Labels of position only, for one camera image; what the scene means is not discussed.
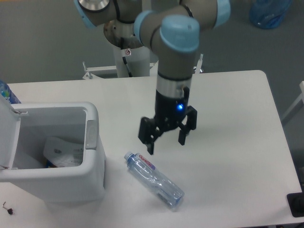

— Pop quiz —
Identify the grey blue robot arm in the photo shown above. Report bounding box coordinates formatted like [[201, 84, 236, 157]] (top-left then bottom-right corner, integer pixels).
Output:
[[74, 0, 231, 154]]

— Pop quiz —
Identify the blue labelled bottle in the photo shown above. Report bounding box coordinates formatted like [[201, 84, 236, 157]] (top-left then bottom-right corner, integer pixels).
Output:
[[0, 80, 21, 104]]

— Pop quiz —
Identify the clear plastic water bottle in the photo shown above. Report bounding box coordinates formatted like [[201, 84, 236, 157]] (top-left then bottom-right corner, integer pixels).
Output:
[[124, 152, 184, 208]]

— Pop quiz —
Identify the white wrapper bag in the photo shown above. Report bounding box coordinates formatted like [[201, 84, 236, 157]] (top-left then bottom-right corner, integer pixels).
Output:
[[43, 136, 84, 168]]

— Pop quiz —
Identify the blue yellow snack packet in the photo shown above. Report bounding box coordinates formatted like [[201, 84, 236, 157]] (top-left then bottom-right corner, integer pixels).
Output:
[[46, 160, 57, 168]]

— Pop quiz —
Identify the white frame at right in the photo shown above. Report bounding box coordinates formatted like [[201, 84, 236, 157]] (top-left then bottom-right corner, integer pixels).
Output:
[[281, 81, 304, 126]]

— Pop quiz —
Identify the white plastic trash can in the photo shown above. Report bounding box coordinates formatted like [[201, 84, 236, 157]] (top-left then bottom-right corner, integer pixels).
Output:
[[0, 98, 106, 202]]

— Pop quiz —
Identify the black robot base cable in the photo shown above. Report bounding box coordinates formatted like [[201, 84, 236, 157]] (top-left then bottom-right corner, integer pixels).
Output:
[[120, 37, 133, 77]]

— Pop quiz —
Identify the white base strut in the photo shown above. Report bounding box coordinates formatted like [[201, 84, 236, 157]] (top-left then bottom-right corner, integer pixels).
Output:
[[88, 62, 158, 79]]

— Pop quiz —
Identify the white levelling foot bracket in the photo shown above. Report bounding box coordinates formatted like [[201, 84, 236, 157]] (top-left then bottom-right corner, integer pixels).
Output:
[[82, 61, 93, 80]]

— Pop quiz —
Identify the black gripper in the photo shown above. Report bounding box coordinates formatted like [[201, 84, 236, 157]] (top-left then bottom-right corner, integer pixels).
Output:
[[138, 89, 198, 155]]

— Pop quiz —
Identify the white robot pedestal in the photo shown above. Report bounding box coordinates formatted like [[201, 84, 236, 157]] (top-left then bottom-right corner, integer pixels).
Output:
[[104, 19, 151, 69]]

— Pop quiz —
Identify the black device at edge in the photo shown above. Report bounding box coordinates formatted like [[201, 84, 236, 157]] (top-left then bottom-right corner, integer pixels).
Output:
[[287, 192, 304, 218]]

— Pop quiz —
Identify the blue plastic bag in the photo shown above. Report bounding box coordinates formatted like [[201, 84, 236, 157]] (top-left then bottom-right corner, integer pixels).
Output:
[[249, 0, 293, 29]]

